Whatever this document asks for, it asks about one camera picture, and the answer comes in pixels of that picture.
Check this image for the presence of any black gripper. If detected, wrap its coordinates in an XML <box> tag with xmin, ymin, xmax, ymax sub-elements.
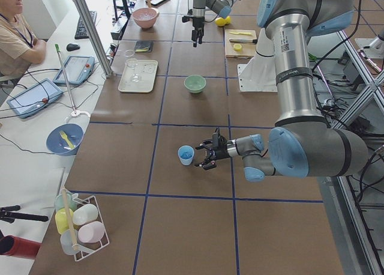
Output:
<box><xmin>191</xmin><ymin>16</ymin><xmax>205</xmax><ymax>47</ymax></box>
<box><xmin>194</xmin><ymin>139</ymin><xmax>229</xmax><ymax>170</ymax></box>

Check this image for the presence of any light blue cup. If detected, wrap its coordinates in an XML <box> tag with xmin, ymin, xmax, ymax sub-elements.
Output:
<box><xmin>178</xmin><ymin>145</ymin><xmax>194</xmax><ymax>166</ymax></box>

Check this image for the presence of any green bowl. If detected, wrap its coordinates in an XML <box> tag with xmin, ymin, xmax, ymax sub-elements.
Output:
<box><xmin>184</xmin><ymin>75</ymin><xmax>206</xmax><ymax>94</ymax></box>

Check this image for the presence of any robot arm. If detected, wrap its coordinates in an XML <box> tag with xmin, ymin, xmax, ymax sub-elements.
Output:
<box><xmin>191</xmin><ymin>0</ymin><xmax>237</xmax><ymax>47</ymax></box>
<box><xmin>199</xmin><ymin>0</ymin><xmax>368</xmax><ymax>182</ymax></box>

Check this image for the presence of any pink bowl with ice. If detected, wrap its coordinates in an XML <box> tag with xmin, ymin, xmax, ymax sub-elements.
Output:
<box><xmin>132</xmin><ymin>8</ymin><xmax>160</xmax><ymax>29</ymax></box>

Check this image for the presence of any blue bowl with fork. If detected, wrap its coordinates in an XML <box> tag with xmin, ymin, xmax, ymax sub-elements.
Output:
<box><xmin>46</xmin><ymin>124</ymin><xmax>83</xmax><ymax>156</ymax></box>

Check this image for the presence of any yellow lemon front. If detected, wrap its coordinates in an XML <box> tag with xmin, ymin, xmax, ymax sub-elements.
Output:
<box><xmin>215</xmin><ymin>17</ymin><xmax>227</xmax><ymax>27</ymax></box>

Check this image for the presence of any yellow lemon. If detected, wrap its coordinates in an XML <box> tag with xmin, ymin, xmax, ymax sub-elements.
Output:
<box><xmin>215</xmin><ymin>17</ymin><xmax>227</xmax><ymax>27</ymax></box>
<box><xmin>225</xmin><ymin>16</ymin><xmax>231</xmax><ymax>25</ymax></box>

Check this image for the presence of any yellow lemon rear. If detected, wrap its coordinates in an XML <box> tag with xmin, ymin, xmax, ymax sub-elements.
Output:
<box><xmin>225</xmin><ymin>16</ymin><xmax>231</xmax><ymax>25</ymax></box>

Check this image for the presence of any lemon half slice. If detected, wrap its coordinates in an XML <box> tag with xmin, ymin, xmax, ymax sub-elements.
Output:
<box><xmin>233</xmin><ymin>43</ymin><xmax>242</xmax><ymax>51</ymax></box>

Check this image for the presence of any bamboo cutting board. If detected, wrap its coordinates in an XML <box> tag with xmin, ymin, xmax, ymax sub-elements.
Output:
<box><xmin>224</xmin><ymin>29</ymin><xmax>257</xmax><ymax>58</ymax></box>

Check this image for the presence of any steel muddler black tip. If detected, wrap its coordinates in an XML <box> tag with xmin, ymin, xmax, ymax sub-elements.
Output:
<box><xmin>229</xmin><ymin>38</ymin><xmax>258</xmax><ymax>44</ymax></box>

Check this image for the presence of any yellow plastic knife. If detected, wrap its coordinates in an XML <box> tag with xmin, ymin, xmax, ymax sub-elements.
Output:
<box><xmin>229</xmin><ymin>31</ymin><xmax>253</xmax><ymax>36</ymax></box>

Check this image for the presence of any grey folded cloth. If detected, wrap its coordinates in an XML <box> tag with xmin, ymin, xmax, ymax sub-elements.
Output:
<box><xmin>134</xmin><ymin>40</ymin><xmax>154</xmax><ymax>53</ymax></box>

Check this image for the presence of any cream bear tray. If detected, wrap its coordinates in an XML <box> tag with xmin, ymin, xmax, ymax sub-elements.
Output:
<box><xmin>118</xmin><ymin>58</ymin><xmax>158</xmax><ymax>93</ymax></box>

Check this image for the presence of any clear wine glass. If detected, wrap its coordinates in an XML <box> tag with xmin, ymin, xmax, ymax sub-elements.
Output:
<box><xmin>125</xmin><ymin>58</ymin><xmax>141</xmax><ymax>82</ymax></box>

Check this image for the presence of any glass petri dish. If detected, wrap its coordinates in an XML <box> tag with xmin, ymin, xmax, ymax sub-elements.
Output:
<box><xmin>124</xmin><ymin>49</ymin><xmax>135</xmax><ymax>58</ymax></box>

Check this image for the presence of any black keyboard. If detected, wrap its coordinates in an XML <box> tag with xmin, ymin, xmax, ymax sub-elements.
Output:
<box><xmin>74</xmin><ymin>10</ymin><xmax>98</xmax><ymax>40</ymax></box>

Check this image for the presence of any far teach pendant tablet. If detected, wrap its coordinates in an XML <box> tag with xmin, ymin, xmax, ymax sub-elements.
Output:
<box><xmin>64</xmin><ymin>56</ymin><xmax>95</xmax><ymax>86</ymax></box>

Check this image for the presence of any teach pendant tablet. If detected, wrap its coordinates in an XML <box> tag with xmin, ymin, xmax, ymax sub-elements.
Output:
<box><xmin>7</xmin><ymin>79</ymin><xmax>63</xmax><ymax>118</ymax></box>
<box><xmin>64</xmin><ymin>56</ymin><xmax>95</xmax><ymax>86</ymax></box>

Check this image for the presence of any black computer mouse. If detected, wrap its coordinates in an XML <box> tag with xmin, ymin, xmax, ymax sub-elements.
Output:
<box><xmin>66</xmin><ymin>43</ymin><xmax>80</xmax><ymax>52</ymax></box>

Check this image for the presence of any rod with green tip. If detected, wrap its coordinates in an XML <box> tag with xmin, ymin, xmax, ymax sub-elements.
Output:
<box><xmin>55</xmin><ymin>44</ymin><xmax>91</xmax><ymax>123</ymax></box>

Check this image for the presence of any near teach pendant tablet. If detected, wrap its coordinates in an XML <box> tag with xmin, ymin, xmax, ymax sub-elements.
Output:
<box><xmin>7</xmin><ymin>79</ymin><xmax>63</xmax><ymax>118</ymax></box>

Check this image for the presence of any seated person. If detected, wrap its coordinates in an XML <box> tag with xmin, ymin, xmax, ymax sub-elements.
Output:
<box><xmin>1</xmin><ymin>0</ymin><xmax>46</xmax><ymax>79</ymax></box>

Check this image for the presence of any black tripod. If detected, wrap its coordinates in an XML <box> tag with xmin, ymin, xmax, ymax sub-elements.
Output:
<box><xmin>1</xmin><ymin>205</ymin><xmax>49</xmax><ymax>223</ymax></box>

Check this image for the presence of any red cylinder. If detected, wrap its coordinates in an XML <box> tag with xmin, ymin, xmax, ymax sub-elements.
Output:
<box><xmin>1</xmin><ymin>235</ymin><xmax>41</xmax><ymax>259</ymax></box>

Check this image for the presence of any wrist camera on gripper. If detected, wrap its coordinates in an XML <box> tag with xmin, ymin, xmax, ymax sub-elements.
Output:
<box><xmin>212</xmin><ymin>127</ymin><xmax>227</xmax><ymax>148</ymax></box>
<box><xmin>182</xmin><ymin>14</ymin><xmax>193</xmax><ymax>23</ymax></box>

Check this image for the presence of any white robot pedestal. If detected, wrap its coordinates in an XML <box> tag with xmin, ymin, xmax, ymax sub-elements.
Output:
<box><xmin>238</xmin><ymin>28</ymin><xmax>277</xmax><ymax>92</ymax></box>

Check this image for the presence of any aluminium frame post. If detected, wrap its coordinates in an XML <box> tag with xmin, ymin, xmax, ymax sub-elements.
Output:
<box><xmin>73</xmin><ymin>0</ymin><xmax>113</xmax><ymax>78</ymax></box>

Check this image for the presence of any white wire cup rack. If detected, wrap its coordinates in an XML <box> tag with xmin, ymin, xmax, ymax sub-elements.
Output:
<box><xmin>54</xmin><ymin>189</ymin><xmax>110</xmax><ymax>262</ymax></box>

